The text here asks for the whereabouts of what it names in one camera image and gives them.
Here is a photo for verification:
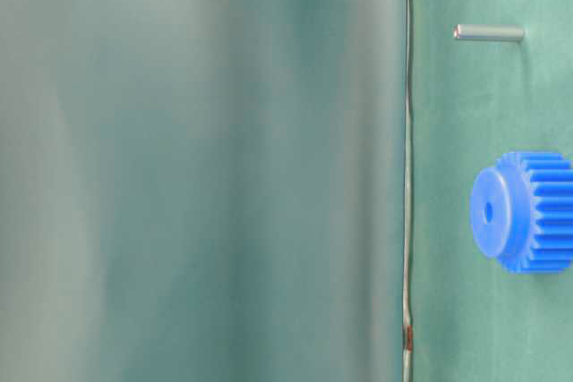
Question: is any grey metal shaft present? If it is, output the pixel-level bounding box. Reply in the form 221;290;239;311
453;24;525;43

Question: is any blue plastic gear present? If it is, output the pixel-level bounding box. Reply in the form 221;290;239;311
470;152;572;274

